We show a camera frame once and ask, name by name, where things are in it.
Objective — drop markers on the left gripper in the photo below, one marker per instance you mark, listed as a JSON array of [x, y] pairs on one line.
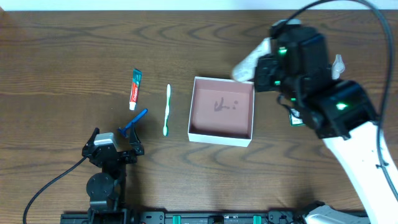
[[125, 155]]

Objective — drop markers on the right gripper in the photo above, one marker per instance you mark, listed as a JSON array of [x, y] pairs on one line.
[[263, 73]]

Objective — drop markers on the blue pump bottle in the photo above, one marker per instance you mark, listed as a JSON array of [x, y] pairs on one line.
[[338, 67]]

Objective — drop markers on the green white toothbrush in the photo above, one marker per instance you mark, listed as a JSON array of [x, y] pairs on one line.
[[167, 110]]

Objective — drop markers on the white cream tube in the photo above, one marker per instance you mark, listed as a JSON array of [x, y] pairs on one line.
[[244, 70]]

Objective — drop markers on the green white packet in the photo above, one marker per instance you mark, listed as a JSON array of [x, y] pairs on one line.
[[295, 119]]

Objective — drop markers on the red green toothpaste tube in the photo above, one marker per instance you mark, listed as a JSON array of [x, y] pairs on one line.
[[136, 81]]

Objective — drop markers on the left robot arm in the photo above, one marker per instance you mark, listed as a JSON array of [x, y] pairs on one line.
[[107, 188]]

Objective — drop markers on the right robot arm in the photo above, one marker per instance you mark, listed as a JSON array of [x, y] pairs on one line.
[[339, 111]]

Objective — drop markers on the blue disposable razor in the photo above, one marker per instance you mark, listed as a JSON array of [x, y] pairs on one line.
[[123, 131]]

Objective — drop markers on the white cardboard box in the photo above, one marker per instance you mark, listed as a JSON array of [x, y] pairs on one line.
[[221, 112]]

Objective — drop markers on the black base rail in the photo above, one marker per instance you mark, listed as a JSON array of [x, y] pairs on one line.
[[159, 217]]

